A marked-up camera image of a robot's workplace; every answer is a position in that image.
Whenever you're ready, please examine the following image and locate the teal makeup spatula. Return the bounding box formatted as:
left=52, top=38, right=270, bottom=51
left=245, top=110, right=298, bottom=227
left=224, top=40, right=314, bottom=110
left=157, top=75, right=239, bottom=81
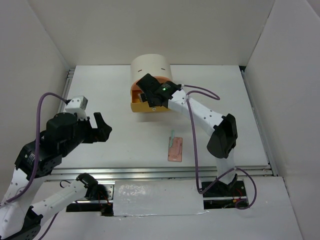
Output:
left=168, top=129, right=175, bottom=148

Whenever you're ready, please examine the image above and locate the pink makeup packet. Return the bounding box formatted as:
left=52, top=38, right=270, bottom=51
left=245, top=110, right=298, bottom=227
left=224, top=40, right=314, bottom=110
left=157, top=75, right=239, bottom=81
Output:
left=167, top=137, right=183, bottom=163

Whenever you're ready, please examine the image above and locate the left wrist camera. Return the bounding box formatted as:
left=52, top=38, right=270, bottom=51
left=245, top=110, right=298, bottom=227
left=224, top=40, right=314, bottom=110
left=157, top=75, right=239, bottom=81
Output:
left=64, top=95, right=88, bottom=119

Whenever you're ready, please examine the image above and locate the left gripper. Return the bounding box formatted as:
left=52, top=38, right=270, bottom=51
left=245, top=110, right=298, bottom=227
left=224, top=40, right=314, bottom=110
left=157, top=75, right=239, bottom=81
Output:
left=61, top=111, right=113, bottom=156

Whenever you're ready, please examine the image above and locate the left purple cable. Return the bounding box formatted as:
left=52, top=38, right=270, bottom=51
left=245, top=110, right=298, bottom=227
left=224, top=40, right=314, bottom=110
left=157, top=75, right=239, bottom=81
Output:
left=0, top=92, right=73, bottom=238

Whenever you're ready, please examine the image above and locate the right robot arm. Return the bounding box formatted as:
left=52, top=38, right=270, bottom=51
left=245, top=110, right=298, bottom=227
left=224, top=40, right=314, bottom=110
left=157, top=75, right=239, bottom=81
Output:
left=136, top=73, right=238, bottom=196

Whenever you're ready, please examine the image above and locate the aluminium rail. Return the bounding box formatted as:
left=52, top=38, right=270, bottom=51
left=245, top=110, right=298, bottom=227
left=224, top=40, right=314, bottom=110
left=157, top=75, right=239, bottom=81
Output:
left=47, top=166, right=274, bottom=182

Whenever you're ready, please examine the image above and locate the cream oval drawer cabinet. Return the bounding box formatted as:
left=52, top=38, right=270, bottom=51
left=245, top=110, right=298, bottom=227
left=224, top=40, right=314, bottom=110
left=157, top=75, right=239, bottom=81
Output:
left=130, top=54, right=173, bottom=84

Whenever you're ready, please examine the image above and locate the white foil-taped cover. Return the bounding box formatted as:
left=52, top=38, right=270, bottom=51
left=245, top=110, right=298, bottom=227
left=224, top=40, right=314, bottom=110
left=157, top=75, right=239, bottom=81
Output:
left=113, top=180, right=205, bottom=217

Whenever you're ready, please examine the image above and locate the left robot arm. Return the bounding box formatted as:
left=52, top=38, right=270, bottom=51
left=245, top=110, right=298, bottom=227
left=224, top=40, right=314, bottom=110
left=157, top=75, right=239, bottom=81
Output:
left=0, top=112, right=112, bottom=240

